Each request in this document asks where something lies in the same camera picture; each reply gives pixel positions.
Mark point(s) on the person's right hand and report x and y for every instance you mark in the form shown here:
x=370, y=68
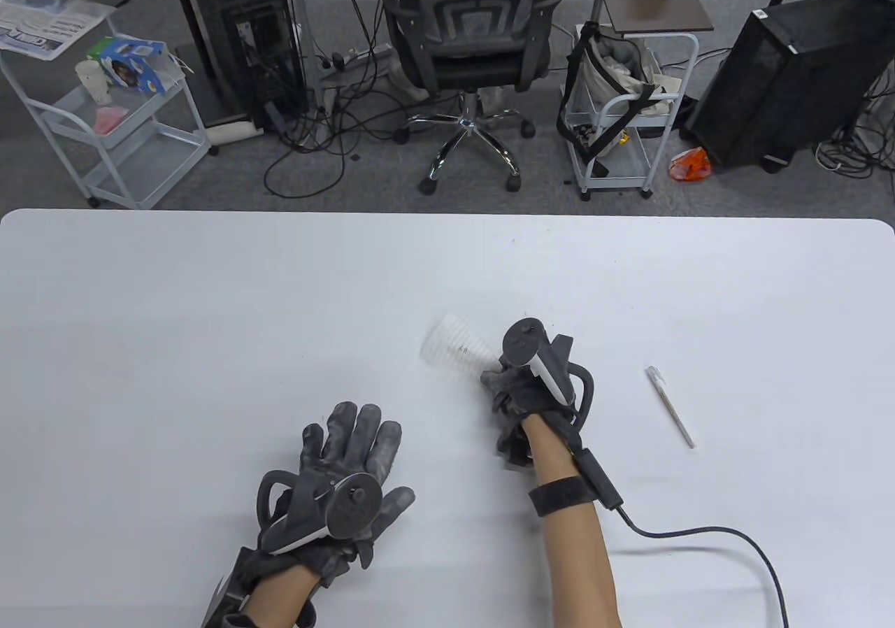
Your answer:
x=516, y=394

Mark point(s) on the person's left hand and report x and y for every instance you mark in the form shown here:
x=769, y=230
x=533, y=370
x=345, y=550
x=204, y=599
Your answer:
x=363, y=446

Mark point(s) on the person's right fingers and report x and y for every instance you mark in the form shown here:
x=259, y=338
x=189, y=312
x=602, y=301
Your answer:
x=498, y=384

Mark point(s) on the person's left middle finger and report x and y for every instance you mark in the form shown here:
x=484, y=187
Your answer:
x=367, y=439

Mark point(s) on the person's left thumb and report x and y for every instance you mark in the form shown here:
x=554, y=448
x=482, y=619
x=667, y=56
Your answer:
x=396, y=505

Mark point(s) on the person's left little finger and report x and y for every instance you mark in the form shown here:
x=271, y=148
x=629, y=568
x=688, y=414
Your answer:
x=312, y=446

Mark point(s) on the clear plastic cup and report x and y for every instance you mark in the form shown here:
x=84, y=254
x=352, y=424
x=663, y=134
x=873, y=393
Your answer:
x=454, y=345

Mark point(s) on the person's right forearm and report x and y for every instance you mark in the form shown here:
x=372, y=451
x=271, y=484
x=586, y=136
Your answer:
x=577, y=558

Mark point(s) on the person's left forearm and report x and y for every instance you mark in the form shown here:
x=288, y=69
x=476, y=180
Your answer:
x=280, y=596

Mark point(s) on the grey controller on left glove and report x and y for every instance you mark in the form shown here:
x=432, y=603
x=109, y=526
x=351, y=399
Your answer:
x=349, y=509

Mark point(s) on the grey controller on glove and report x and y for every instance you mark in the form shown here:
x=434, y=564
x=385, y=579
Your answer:
x=528, y=348
x=349, y=509

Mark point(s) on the grey controller on right glove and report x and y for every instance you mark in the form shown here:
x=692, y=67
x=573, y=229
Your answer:
x=528, y=348

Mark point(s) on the black wrist module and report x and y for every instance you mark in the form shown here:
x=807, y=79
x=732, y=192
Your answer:
x=600, y=477

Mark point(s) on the thin white wrapped stick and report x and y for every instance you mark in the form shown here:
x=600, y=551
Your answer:
x=671, y=408

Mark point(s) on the orange plastic bag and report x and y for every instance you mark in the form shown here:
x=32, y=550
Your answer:
x=691, y=165

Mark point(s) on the black mesh office chair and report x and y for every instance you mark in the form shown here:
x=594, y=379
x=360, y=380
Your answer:
x=475, y=47

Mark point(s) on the beige tote bag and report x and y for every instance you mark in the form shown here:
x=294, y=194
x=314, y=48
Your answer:
x=622, y=68

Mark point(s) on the white power strip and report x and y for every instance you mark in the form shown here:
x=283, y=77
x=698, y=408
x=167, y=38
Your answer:
x=353, y=58

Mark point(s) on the pink plastic packet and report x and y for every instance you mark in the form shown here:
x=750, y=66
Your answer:
x=108, y=121

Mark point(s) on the black open computer tower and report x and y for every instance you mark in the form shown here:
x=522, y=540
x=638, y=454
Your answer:
x=245, y=40

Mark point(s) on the blue printed carton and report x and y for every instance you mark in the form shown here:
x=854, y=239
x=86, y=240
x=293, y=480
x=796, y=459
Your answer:
x=133, y=65

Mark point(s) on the black closed computer tower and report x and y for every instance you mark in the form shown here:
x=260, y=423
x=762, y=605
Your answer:
x=790, y=75

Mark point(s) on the white paper cup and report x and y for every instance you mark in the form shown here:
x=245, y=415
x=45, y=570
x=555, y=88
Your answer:
x=92, y=81

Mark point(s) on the newspaper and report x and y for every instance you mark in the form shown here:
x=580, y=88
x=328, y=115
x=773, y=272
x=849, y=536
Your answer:
x=45, y=21

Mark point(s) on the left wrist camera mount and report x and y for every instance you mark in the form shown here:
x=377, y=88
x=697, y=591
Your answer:
x=225, y=593

